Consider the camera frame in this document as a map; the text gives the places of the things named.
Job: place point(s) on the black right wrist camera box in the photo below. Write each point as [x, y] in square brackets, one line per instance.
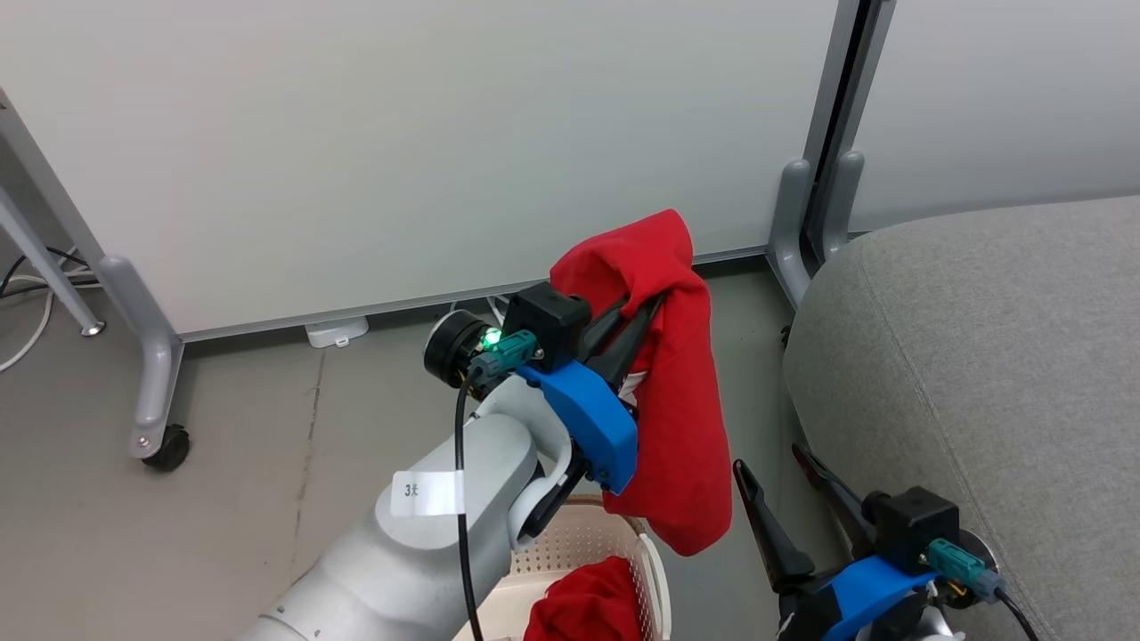
[913, 525]

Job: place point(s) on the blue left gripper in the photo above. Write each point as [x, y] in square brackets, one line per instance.
[592, 418]

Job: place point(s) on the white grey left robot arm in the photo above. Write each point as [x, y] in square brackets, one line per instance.
[427, 570]

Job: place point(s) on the plain red garment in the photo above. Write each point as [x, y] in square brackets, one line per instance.
[579, 605]

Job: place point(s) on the cream perforated laundry basket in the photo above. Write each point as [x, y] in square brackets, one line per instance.
[570, 543]

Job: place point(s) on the grey partition post with feet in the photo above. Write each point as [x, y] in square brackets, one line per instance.
[793, 231]

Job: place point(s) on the grey metal table leg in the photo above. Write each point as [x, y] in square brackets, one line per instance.
[44, 258]

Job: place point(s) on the white partition panel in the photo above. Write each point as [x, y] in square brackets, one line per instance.
[401, 133]
[1006, 89]

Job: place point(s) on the red garment with white print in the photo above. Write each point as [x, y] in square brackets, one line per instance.
[686, 427]

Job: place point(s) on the black caster wheel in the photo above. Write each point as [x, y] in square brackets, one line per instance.
[169, 450]

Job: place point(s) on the grey fabric sofa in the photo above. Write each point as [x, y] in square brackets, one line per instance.
[997, 374]

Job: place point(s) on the grey partition leg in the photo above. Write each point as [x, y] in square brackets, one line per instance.
[151, 356]

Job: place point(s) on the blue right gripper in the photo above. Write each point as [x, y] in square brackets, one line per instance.
[855, 592]

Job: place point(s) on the white plastic box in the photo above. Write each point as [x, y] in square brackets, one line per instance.
[337, 331]

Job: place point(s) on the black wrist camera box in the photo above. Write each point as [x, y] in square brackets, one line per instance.
[913, 525]
[543, 320]

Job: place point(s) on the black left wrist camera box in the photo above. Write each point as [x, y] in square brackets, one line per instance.
[543, 320]

